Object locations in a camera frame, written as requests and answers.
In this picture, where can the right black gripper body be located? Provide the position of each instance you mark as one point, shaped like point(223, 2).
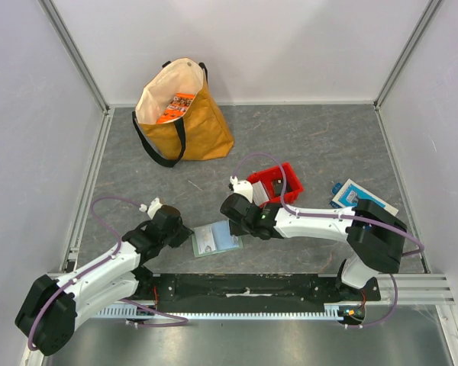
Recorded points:
point(231, 227)

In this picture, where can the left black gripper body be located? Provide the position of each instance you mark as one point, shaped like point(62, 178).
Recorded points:
point(176, 237)

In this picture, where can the white credit card stack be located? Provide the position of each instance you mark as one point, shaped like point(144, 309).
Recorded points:
point(260, 194)

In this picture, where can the white printed credit card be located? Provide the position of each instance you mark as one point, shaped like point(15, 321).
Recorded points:
point(204, 240)

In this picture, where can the red plastic bin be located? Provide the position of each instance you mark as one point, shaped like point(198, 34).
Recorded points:
point(268, 185)

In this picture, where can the mustard yellow tote bag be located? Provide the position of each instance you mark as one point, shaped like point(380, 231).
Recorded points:
point(201, 134)

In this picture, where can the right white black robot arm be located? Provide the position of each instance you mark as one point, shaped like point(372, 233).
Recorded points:
point(371, 231)

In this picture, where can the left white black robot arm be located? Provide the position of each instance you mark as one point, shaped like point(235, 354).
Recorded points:
point(55, 308)

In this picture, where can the small black object in bin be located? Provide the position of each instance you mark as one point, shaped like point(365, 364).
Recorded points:
point(280, 187)

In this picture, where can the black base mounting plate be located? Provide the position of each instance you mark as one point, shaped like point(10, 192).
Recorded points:
point(324, 289)

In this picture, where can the blue razor package box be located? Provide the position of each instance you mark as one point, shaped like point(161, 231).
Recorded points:
point(348, 194)

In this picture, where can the orange printed box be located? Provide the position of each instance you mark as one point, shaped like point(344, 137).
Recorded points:
point(177, 108)

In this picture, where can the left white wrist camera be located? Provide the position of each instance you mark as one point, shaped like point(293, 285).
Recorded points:
point(151, 208)

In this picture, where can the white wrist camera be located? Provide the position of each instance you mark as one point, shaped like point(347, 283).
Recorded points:
point(151, 208)
point(241, 187)

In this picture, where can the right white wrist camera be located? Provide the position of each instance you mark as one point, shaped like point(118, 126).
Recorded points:
point(241, 187)

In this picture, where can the grey slotted cable duct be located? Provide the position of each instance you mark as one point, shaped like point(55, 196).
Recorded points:
point(131, 312)

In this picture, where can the left aluminium frame post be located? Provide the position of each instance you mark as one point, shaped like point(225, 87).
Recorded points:
point(75, 55)

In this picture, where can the aluminium frame post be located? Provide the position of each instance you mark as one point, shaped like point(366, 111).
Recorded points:
point(75, 55)
point(408, 49)

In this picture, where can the right aluminium frame post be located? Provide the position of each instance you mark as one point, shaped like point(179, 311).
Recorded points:
point(408, 49)

